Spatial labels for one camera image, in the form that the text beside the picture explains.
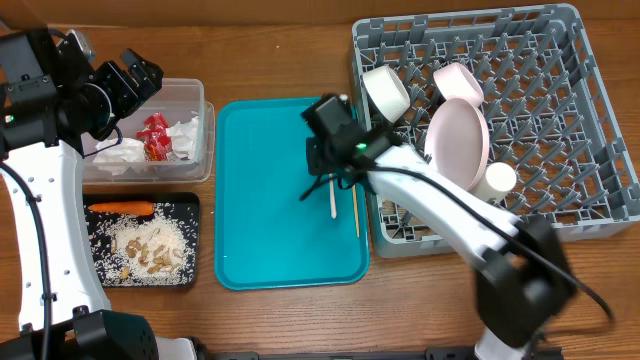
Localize pink plate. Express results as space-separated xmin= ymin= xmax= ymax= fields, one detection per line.
xmin=424 ymin=98 xmax=490 ymax=190

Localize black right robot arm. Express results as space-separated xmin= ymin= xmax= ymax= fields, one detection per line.
xmin=301 ymin=94 xmax=578 ymax=359

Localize wooden chopstick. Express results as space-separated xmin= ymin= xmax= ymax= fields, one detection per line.
xmin=351 ymin=185 xmax=360 ymax=238

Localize grey dish rack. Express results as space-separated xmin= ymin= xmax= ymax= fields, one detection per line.
xmin=352 ymin=4 xmax=639 ymax=241

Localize black tray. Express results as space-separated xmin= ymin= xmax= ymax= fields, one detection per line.
xmin=82 ymin=192 xmax=201 ymax=291

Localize spilled rice and peanuts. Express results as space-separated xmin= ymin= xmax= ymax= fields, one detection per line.
xmin=87 ymin=202 xmax=199 ymax=288

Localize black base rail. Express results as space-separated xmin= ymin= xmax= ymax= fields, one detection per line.
xmin=207 ymin=346 xmax=477 ymax=360

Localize orange carrot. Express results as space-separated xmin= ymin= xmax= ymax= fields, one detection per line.
xmin=88 ymin=201 xmax=154 ymax=216

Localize white tissue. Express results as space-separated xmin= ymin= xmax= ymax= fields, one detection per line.
xmin=93 ymin=138 xmax=146 ymax=176

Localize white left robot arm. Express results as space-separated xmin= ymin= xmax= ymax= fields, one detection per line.
xmin=1 ymin=27 xmax=207 ymax=359

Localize white plastic fork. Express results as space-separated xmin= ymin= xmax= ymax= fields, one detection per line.
xmin=328 ymin=173 xmax=337 ymax=219

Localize clear plastic bin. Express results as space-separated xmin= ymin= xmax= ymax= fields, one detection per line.
xmin=82 ymin=78 xmax=215 ymax=185

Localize red snack wrapper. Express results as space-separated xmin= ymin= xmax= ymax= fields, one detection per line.
xmin=136 ymin=112 xmax=172 ymax=161

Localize white napkin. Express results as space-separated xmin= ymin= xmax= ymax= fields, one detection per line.
xmin=166 ymin=116 xmax=199 ymax=160

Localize bowl with food scraps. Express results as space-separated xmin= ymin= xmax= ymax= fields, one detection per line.
xmin=433 ymin=62 xmax=484 ymax=107

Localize cream bowl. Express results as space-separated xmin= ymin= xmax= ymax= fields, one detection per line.
xmin=362 ymin=65 xmax=410 ymax=123

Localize teal plastic tray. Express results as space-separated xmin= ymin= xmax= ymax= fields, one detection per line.
xmin=214 ymin=97 xmax=370 ymax=291

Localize white small cup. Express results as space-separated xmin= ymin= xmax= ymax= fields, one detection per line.
xmin=471 ymin=162 xmax=517 ymax=202

